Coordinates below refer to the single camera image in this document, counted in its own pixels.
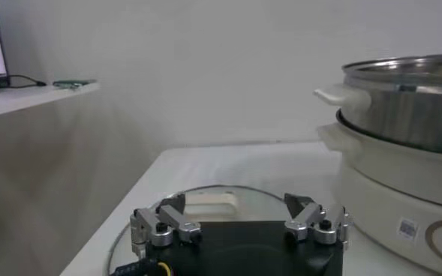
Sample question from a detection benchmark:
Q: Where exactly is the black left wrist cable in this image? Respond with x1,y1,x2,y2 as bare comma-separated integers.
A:
110,257,173,276

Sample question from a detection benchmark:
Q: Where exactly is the black cable with plug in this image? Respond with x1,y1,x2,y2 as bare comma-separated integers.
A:
8,73,48,89

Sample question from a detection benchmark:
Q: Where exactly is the round glass lid beige handle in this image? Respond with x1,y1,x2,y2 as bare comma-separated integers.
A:
106,184,344,276

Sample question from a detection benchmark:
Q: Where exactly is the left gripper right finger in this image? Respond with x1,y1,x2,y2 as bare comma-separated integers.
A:
283,193,352,247

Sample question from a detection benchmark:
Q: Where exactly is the stainless steel steamer basket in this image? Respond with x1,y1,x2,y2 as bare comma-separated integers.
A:
313,53,442,157

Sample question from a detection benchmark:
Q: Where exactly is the white electric cooker base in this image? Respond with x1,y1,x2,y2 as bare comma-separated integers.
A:
316,110,442,276

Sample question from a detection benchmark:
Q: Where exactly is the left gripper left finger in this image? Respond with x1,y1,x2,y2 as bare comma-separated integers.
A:
129,193,203,260

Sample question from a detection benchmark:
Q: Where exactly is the white side table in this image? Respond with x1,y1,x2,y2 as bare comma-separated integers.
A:
0,82,101,120

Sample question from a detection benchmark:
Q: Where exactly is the green circuit board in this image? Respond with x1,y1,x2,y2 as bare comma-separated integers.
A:
52,78,98,90

